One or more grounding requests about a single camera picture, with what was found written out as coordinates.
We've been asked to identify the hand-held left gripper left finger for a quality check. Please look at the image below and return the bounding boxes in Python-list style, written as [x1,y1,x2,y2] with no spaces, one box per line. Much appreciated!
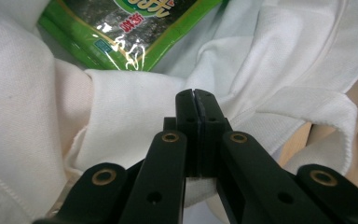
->
[162,88,200,178]

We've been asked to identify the white printed tote bag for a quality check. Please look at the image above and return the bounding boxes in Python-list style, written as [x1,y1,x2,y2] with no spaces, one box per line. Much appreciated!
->
[0,0,358,224]

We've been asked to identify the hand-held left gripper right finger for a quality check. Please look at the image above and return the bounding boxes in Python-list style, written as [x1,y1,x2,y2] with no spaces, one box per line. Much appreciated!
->
[194,89,233,178]

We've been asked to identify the green product box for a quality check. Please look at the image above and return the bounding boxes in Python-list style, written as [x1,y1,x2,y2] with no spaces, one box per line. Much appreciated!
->
[36,0,228,73]

